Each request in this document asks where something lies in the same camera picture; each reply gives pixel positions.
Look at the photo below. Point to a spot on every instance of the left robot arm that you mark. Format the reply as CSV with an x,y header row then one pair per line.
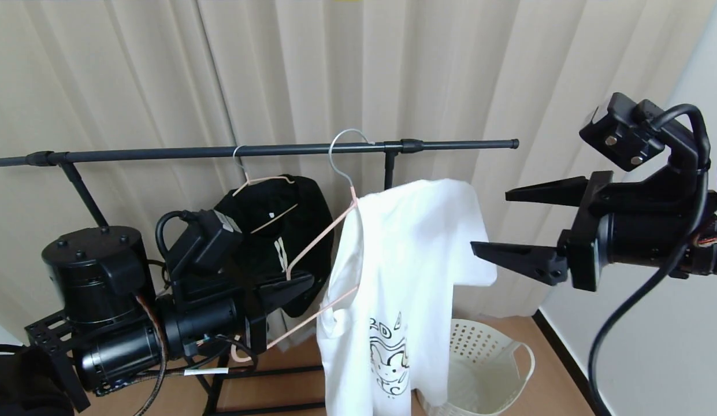
x,y
92,271

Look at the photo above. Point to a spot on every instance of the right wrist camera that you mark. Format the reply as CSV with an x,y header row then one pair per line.
x,y
624,133

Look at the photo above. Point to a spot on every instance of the black clothes rack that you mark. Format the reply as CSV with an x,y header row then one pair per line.
x,y
162,153

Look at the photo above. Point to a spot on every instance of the white printed garment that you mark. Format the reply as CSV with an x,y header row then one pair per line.
x,y
404,260

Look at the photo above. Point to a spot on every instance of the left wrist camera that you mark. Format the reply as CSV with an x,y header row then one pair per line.
x,y
208,242

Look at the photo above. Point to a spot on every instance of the beige curtain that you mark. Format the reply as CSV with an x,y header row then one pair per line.
x,y
450,69

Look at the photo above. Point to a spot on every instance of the white laundry basket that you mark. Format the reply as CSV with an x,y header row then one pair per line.
x,y
485,375

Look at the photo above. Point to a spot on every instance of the pink clothes hanger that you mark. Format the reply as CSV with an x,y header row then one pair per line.
x,y
318,242
266,179

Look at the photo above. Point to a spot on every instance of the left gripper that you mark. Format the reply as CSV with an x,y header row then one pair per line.
x,y
202,323

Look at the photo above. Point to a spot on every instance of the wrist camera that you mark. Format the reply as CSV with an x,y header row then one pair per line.
x,y
208,242
624,133

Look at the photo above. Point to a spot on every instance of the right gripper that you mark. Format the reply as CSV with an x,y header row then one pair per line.
x,y
635,242

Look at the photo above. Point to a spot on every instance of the black shorts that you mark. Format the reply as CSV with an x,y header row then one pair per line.
x,y
300,231

